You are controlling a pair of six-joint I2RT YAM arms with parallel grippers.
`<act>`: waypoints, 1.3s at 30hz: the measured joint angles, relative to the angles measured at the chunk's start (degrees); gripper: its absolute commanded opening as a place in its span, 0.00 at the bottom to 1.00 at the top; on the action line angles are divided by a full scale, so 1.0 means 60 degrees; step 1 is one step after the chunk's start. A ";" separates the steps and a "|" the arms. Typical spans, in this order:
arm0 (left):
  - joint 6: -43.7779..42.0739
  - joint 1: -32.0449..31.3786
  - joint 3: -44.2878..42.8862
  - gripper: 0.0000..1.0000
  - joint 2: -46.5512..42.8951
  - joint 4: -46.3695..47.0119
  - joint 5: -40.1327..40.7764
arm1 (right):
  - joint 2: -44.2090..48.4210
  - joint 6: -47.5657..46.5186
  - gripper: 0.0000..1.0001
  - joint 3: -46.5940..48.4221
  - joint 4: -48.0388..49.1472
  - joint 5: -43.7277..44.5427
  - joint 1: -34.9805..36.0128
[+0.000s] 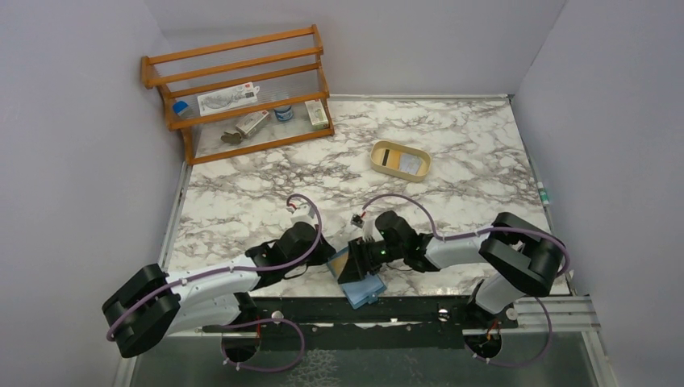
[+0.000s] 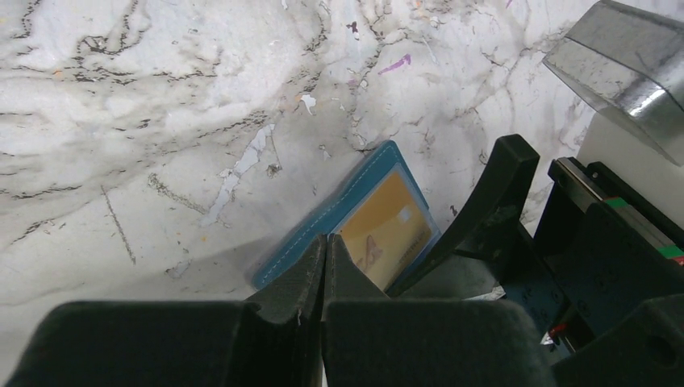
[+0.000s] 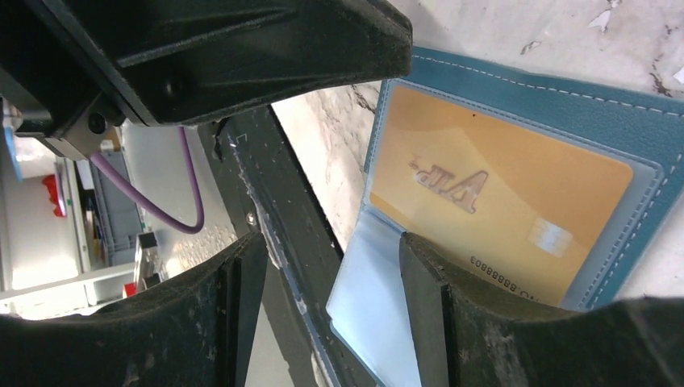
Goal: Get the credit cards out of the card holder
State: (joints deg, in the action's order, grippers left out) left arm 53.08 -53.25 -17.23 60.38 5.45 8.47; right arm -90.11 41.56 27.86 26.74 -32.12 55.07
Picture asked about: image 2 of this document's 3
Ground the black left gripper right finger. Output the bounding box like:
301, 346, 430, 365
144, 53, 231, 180
323, 235, 556, 386

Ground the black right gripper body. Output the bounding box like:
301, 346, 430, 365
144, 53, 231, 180
503, 157, 683, 386

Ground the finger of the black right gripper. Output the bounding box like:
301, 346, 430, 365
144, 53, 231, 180
387, 134, 540, 298

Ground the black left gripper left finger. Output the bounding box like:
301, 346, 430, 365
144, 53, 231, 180
8, 235, 327, 386

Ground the gold card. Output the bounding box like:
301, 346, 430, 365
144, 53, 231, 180
335, 167, 436, 290

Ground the blue leather card holder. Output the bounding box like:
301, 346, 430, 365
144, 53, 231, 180
251, 140, 441, 290

